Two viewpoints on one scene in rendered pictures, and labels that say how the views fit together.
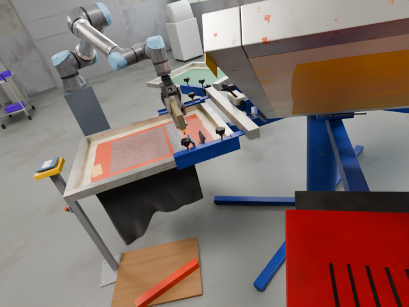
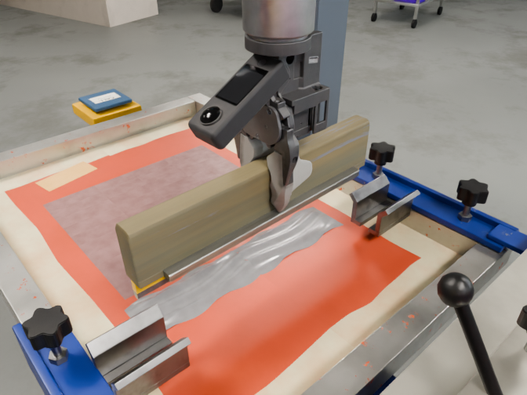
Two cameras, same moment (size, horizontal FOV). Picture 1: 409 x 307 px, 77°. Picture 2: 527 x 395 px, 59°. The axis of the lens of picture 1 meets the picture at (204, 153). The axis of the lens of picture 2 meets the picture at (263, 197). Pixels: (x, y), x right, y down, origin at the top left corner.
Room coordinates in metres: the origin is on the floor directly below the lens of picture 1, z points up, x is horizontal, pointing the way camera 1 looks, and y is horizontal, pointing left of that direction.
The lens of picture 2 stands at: (0.98, -0.32, 1.42)
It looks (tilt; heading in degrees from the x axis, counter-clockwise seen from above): 34 degrees down; 57
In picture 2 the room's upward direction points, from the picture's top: straight up
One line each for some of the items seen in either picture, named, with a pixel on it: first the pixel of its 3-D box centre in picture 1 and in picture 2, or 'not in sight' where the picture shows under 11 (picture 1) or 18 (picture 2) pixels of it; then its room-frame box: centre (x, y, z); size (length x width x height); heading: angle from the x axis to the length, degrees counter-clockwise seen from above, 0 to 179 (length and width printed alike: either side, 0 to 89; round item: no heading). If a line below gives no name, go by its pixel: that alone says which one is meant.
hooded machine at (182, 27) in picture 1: (182, 31); not in sight; (7.73, -0.22, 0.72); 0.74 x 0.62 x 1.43; 22
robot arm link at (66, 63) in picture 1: (65, 63); not in sight; (1.81, 0.72, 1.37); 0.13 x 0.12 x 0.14; 131
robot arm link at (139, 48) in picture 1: (141, 52); not in sight; (1.34, 0.17, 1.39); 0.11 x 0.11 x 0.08; 41
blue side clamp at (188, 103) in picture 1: (182, 109); (415, 209); (1.54, 0.07, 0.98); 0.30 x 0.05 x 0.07; 98
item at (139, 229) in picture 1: (157, 200); not in sight; (1.01, 0.29, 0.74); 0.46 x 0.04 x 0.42; 98
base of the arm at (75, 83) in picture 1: (72, 81); not in sight; (1.80, 0.73, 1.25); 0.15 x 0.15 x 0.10
